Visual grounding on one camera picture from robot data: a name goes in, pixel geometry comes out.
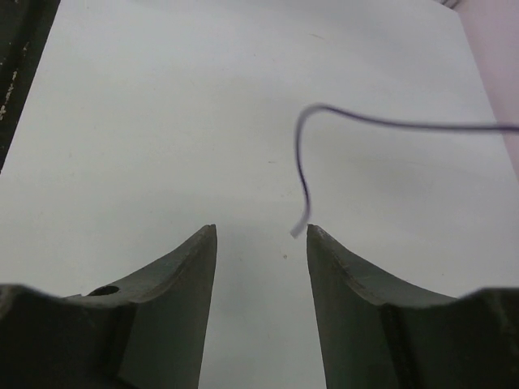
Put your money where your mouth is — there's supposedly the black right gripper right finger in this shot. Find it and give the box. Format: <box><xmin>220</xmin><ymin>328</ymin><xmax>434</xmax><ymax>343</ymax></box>
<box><xmin>307</xmin><ymin>225</ymin><xmax>518</xmax><ymax>388</ymax></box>

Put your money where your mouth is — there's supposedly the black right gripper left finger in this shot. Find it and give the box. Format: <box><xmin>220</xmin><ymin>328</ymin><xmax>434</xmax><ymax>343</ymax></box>
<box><xmin>1</xmin><ymin>225</ymin><xmax>217</xmax><ymax>388</ymax></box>

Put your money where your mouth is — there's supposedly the thin purple wire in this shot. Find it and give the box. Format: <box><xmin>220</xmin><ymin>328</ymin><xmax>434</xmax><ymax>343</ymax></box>
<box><xmin>290</xmin><ymin>104</ymin><xmax>519</xmax><ymax>238</ymax></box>

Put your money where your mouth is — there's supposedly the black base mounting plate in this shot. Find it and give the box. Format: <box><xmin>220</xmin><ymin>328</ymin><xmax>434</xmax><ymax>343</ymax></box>
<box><xmin>0</xmin><ymin>0</ymin><xmax>60</xmax><ymax>163</ymax></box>

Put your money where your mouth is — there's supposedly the right aluminium corner post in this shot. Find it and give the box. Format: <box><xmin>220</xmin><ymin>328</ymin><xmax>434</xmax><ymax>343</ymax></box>
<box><xmin>435</xmin><ymin>0</ymin><xmax>463</xmax><ymax>10</ymax></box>

